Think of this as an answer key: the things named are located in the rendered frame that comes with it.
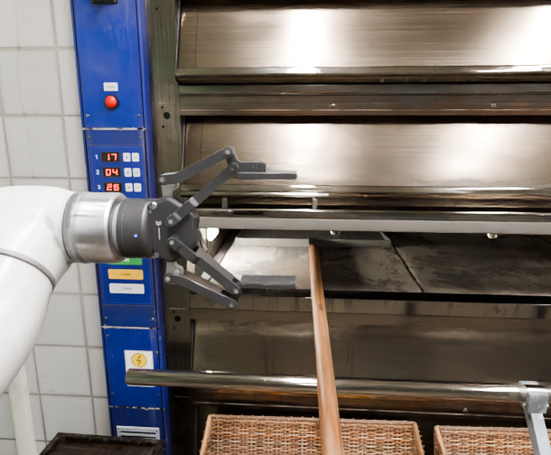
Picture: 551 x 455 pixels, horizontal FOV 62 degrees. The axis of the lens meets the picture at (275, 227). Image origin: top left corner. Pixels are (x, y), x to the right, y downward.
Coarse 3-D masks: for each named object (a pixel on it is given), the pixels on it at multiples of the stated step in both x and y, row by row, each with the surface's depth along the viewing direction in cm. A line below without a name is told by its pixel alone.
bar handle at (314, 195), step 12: (192, 192) 103; (216, 192) 103; (228, 192) 102; (240, 192) 102; (252, 192) 102; (264, 192) 102; (276, 192) 102; (288, 192) 102; (300, 192) 101; (312, 192) 101; (324, 192) 101; (228, 204) 104; (312, 204) 101
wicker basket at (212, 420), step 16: (208, 416) 123; (224, 416) 123; (240, 416) 123; (256, 416) 122; (272, 416) 123; (208, 432) 119; (224, 432) 122; (240, 432) 122; (256, 432) 122; (272, 432) 122; (288, 432) 122; (304, 432) 121; (320, 432) 121; (352, 432) 121; (368, 432) 121; (384, 432) 120; (400, 432) 120; (416, 432) 117; (208, 448) 120; (224, 448) 123; (240, 448) 123; (256, 448) 122; (272, 448) 122; (288, 448) 122; (304, 448) 121; (320, 448) 121; (352, 448) 121; (368, 448) 121; (384, 448) 120; (400, 448) 120; (416, 448) 115
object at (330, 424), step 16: (320, 272) 129; (320, 288) 116; (320, 304) 105; (320, 320) 97; (320, 336) 91; (320, 352) 85; (320, 368) 79; (320, 384) 75; (320, 400) 71; (336, 400) 71; (320, 416) 68; (336, 416) 67; (336, 432) 63; (336, 448) 60
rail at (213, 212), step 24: (216, 216) 99; (240, 216) 99; (264, 216) 98; (288, 216) 98; (312, 216) 98; (336, 216) 97; (360, 216) 97; (384, 216) 97; (408, 216) 96; (432, 216) 96; (456, 216) 95; (480, 216) 95; (504, 216) 95; (528, 216) 94
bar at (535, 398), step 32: (128, 384) 84; (160, 384) 83; (192, 384) 83; (224, 384) 82; (256, 384) 82; (288, 384) 82; (352, 384) 81; (384, 384) 81; (416, 384) 80; (448, 384) 80; (480, 384) 80; (512, 384) 80; (544, 448) 75
